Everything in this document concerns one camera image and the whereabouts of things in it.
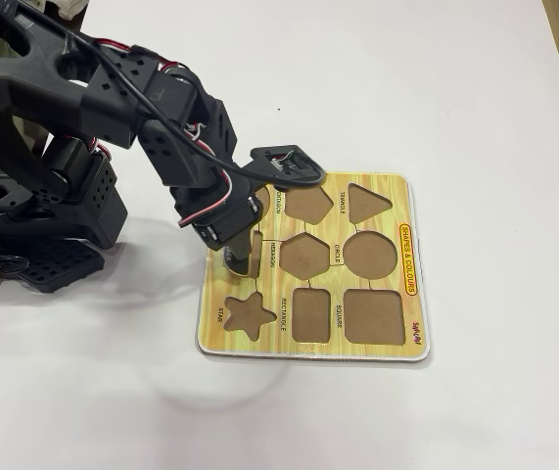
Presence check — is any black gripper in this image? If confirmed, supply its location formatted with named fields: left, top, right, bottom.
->
left=163, top=164, right=264, bottom=262

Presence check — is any black semicircle piece yellow pin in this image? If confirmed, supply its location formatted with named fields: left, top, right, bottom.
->
left=219, top=242, right=253, bottom=278

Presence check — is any wooden shape puzzle board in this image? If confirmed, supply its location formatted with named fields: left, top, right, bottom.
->
left=195, top=170, right=432, bottom=364

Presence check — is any white cloth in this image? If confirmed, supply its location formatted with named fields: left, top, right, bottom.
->
left=46, top=0, right=88, bottom=21

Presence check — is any red white servo wire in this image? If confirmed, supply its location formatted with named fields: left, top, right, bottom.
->
left=178, top=165, right=236, bottom=230

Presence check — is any black camera cable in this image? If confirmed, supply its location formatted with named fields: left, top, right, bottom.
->
left=0, top=0, right=328, bottom=191

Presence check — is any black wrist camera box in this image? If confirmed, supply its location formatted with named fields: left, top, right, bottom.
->
left=249, top=143, right=328, bottom=193

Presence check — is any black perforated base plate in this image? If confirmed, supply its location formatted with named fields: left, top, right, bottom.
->
left=16, top=238, right=108, bottom=296

